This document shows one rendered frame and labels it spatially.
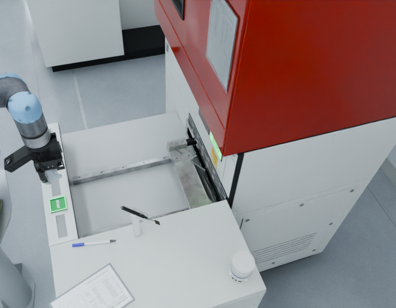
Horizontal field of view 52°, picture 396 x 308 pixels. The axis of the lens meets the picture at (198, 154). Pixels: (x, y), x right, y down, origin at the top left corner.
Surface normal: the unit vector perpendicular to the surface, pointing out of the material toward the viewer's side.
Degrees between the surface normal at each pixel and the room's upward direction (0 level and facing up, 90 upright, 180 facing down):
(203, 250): 0
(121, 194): 0
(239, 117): 90
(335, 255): 0
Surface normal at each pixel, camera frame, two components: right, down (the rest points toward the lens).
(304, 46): 0.33, 0.75
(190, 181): 0.06, -0.62
